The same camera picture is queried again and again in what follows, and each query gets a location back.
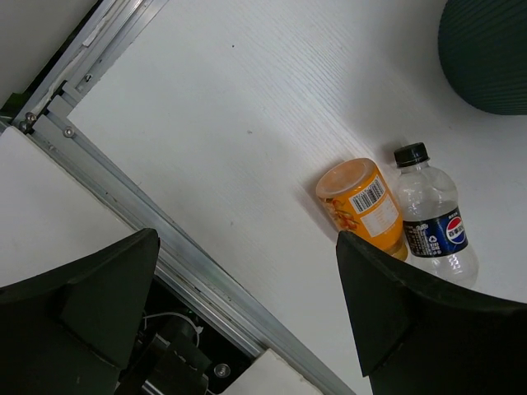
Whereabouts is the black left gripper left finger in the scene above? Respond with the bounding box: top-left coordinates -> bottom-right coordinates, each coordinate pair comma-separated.
1,229 -> 160,394

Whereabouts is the aluminium frame rail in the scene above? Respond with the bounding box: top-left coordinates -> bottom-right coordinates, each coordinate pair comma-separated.
1,1 -> 350,394

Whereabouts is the black cap Pepsi bottle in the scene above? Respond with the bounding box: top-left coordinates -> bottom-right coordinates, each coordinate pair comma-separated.
394,142 -> 479,288

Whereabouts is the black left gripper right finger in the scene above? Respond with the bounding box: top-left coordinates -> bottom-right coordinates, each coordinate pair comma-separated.
336,232 -> 526,394

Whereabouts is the orange juice bottle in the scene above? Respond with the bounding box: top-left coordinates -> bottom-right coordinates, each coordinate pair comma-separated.
315,158 -> 408,261

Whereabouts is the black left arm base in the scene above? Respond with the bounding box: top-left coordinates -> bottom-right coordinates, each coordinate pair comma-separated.
114,276 -> 254,394

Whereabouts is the dark green plastic bin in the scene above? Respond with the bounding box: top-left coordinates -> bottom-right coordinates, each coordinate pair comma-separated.
437,0 -> 526,115

